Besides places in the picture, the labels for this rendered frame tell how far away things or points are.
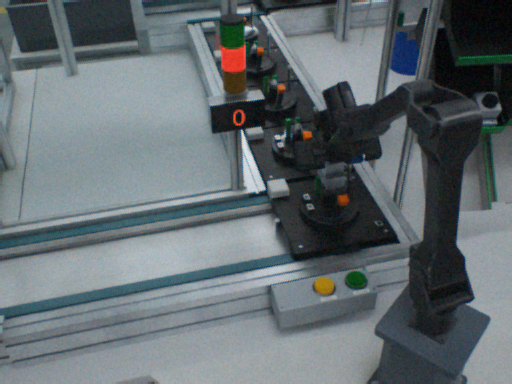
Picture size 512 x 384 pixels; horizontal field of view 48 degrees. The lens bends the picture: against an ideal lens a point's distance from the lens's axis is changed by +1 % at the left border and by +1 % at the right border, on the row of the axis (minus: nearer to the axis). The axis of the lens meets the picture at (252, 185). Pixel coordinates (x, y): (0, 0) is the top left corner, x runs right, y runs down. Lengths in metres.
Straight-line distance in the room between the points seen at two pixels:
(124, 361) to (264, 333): 0.29
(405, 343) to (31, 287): 0.79
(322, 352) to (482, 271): 0.45
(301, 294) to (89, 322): 0.42
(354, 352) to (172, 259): 0.45
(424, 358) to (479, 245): 0.56
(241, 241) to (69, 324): 0.42
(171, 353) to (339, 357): 0.34
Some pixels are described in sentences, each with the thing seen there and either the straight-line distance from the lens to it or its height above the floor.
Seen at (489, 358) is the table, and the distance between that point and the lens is 1.29.
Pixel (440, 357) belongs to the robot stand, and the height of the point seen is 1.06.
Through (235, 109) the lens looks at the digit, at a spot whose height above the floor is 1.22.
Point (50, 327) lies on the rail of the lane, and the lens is 1.21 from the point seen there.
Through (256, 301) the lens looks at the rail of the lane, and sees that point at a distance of 1.23.
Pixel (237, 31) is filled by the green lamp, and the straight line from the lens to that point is 1.15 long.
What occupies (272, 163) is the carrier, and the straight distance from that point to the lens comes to 1.49.
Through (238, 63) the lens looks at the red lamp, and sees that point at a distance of 1.18.
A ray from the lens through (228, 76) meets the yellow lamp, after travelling 1.19.
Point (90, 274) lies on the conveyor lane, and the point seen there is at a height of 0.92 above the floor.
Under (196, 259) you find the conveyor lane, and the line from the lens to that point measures 1.31.
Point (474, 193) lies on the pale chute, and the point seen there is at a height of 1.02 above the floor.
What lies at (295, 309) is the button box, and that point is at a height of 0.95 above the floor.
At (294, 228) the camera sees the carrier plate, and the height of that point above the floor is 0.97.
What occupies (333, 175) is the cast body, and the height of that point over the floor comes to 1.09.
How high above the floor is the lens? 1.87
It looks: 39 degrees down
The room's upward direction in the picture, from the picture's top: 2 degrees counter-clockwise
